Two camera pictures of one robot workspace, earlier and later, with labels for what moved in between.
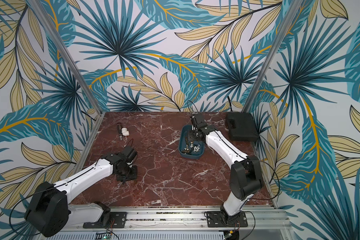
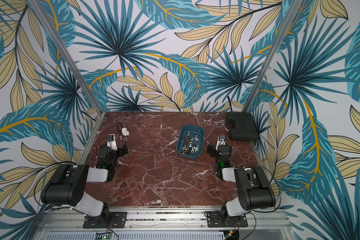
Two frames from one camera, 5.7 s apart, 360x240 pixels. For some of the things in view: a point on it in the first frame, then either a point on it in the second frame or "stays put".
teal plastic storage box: x=194 y=149 stays put
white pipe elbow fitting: x=125 y=132 stays put
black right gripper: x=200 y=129 -> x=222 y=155
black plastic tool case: x=241 y=126 stays put
